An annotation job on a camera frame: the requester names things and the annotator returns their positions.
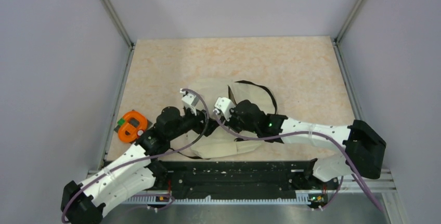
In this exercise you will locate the orange tape dispenser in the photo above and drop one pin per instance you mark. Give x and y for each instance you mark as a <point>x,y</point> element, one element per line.
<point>129,124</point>

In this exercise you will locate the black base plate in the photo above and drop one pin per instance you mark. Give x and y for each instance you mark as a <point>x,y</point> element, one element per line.
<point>193,180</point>

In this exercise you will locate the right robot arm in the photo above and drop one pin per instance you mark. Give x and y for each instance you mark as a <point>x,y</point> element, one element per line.
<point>359,149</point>

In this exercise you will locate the beige canvas backpack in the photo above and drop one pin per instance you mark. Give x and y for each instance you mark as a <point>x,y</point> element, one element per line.
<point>222,143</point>

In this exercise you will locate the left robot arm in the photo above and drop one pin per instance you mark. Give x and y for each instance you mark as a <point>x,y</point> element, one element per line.
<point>137,169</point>

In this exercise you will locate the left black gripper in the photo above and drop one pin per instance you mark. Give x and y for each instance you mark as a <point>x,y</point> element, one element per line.
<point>200,116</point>

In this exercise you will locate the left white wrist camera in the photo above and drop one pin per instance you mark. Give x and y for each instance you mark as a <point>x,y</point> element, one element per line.
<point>189,101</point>

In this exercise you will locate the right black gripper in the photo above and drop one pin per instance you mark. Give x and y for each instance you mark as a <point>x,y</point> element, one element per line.
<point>231,122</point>

